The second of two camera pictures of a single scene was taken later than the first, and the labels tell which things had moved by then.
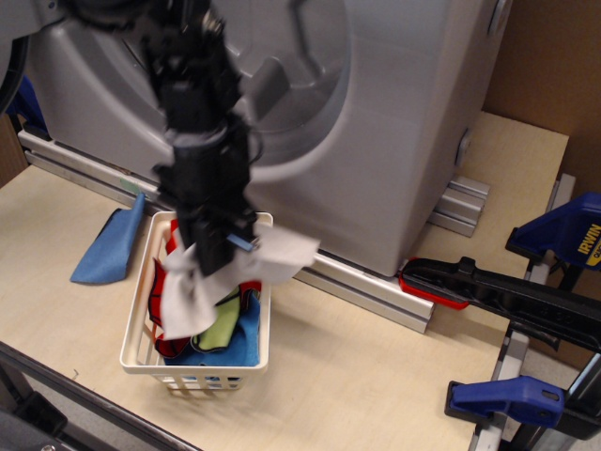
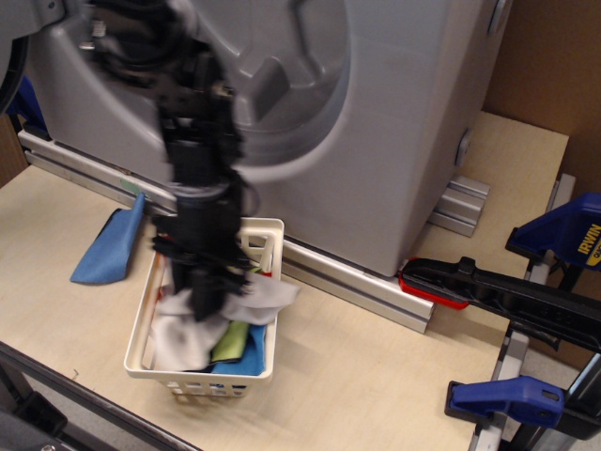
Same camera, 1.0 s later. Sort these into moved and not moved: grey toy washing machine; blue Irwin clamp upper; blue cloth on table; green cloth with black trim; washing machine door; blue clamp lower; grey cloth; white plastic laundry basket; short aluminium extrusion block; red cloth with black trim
Moved: white plastic laundry basket; green cloth with black trim; grey cloth; red cloth with black trim
Not moved: grey toy washing machine; blue clamp lower; blue cloth on table; short aluminium extrusion block; blue Irwin clamp upper; washing machine door
